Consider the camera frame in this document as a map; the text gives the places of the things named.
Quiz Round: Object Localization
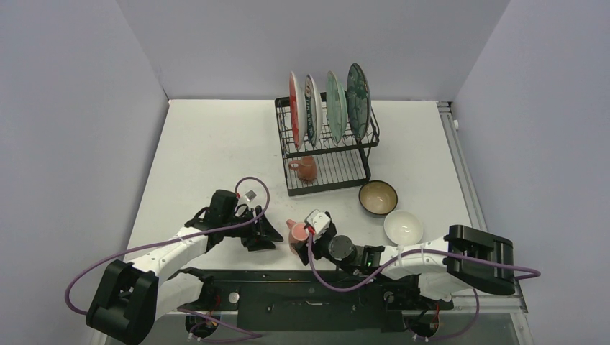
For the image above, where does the large pink mug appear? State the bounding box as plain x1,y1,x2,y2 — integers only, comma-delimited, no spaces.
286,219,309,254

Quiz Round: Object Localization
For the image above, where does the black wire dish rack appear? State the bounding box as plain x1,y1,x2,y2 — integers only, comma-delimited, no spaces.
274,97,380,196

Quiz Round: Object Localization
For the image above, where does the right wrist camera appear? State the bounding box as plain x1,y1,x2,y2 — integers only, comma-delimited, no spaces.
305,209,331,235

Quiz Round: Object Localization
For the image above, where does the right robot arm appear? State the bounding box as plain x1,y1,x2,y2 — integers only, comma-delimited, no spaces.
291,210,516,307

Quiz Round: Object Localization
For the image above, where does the light green flower plate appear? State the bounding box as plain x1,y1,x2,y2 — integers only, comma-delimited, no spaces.
326,71,347,144

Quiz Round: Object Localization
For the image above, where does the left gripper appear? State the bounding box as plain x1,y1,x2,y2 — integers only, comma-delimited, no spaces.
222,206,282,251

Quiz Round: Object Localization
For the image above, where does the dark blue plate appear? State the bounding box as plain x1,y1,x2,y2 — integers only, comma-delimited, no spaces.
346,63,371,142

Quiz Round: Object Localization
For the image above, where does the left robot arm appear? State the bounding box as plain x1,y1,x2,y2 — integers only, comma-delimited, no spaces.
86,190,283,344

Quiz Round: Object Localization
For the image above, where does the aluminium rail right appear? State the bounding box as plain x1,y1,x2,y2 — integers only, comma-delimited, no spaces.
437,101,528,313

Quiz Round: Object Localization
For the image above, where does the white bowl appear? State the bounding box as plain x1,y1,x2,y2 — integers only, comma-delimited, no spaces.
383,210,424,246

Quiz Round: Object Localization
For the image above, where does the small orange mug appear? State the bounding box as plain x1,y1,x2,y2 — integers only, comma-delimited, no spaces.
288,156,317,183

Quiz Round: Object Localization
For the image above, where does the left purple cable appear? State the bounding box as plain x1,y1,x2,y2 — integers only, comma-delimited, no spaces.
64,176,270,343

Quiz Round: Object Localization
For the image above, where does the brown black bowl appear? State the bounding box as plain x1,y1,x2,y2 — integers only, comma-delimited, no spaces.
358,180,399,216

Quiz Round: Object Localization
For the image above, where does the red teal plate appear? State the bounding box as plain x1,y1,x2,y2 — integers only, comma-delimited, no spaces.
289,71,307,151

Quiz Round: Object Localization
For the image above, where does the white plate blue rim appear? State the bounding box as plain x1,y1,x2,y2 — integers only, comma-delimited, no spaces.
304,75,323,147

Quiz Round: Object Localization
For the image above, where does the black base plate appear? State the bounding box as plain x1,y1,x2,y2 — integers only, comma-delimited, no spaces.
170,267,454,333

